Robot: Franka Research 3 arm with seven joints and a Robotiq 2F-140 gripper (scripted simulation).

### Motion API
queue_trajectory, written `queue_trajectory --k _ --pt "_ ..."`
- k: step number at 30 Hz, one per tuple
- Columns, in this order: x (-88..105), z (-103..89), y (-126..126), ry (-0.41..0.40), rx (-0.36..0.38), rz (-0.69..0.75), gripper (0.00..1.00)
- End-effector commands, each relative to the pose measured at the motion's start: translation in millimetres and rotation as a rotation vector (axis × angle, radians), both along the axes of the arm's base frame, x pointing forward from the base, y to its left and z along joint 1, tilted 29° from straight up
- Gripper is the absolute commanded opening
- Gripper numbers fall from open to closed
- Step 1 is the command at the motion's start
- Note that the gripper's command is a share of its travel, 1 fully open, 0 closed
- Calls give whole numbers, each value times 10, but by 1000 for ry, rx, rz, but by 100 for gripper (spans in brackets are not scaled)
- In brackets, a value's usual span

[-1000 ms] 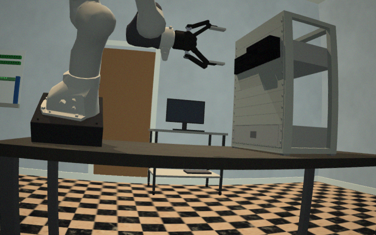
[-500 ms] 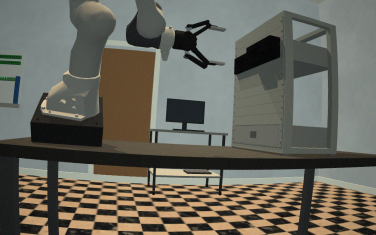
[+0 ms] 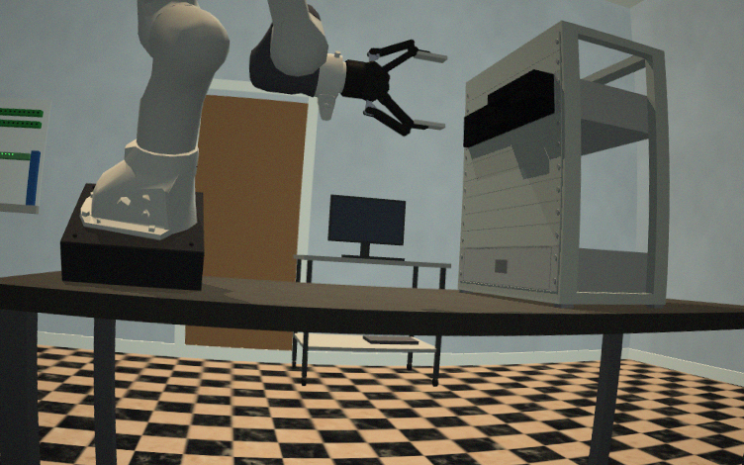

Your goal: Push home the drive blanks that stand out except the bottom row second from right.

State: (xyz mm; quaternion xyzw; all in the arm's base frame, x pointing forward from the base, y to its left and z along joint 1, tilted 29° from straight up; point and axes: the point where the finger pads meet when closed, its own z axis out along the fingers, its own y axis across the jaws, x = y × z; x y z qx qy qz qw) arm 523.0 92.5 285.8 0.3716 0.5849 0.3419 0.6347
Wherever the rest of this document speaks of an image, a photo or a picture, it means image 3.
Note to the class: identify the grey storage rack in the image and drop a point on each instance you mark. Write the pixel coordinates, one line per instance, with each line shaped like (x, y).
(522, 184)

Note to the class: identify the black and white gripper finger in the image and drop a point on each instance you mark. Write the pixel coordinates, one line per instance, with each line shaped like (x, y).
(403, 128)
(375, 53)

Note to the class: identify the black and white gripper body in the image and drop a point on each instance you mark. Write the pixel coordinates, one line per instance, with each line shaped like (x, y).
(359, 71)

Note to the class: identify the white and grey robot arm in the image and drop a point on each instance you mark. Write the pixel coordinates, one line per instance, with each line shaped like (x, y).
(154, 186)

